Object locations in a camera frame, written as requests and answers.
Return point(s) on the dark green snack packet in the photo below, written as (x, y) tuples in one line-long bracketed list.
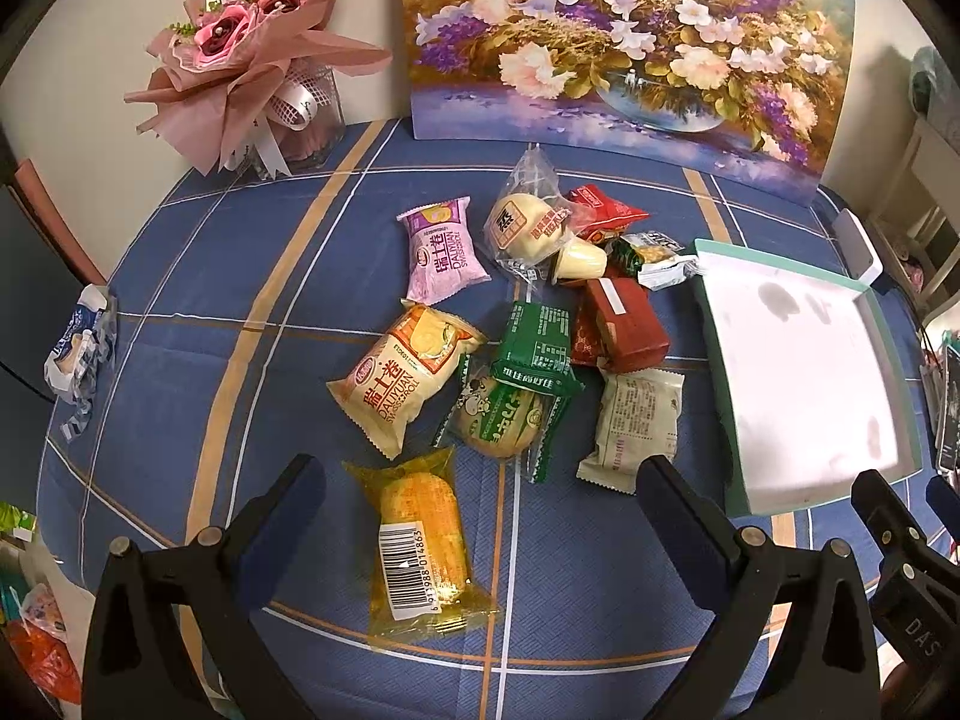
[(535, 352)]

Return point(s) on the teal white shallow box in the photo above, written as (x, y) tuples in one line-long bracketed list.
[(808, 383)]

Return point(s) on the crumpled blue white wrapper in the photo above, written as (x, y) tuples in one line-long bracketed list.
[(72, 367)]

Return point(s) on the orange plastic bag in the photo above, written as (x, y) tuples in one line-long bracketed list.
[(35, 629)]

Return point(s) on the pale beige snack packet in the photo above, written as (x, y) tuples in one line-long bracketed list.
[(639, 418)]

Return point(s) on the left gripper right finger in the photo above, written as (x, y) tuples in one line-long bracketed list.
[(825, 665)]

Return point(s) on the red triangular snack packet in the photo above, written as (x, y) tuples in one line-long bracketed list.
[(598, 216)]

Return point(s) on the white green cracker packet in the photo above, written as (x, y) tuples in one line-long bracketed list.
[(652, 259)]

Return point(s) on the yellow cake snack packet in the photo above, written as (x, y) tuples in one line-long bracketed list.
[(423, 586)]

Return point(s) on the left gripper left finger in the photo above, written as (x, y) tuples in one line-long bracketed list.
[(136, 661)]

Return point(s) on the purple roll snack packet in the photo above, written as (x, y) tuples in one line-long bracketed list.
[(442, 259)]

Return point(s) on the white wooden shelf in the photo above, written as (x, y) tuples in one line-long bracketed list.
[(914, 224)]

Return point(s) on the yellow jelly cup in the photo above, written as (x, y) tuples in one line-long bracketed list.
[(579, 260)]

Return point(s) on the cream yellow roll snack packet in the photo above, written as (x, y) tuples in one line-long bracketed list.
[(386, 389)]

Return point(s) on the floral still life painting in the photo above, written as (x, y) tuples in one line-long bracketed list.
[(747, 90)]

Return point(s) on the pink paper flower bouquet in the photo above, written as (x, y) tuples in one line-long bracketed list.
[(217, 71)]

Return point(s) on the white rectangular device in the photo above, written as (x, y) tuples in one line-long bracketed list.
[(858, 252)]

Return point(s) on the clear bag white bun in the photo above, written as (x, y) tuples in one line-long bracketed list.
[(531, 221)]

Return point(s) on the long red patterned packet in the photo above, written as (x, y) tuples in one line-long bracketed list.
[(616, 328)]

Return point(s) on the green clear mung cake packet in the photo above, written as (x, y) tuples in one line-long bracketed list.
[(501, 421)]

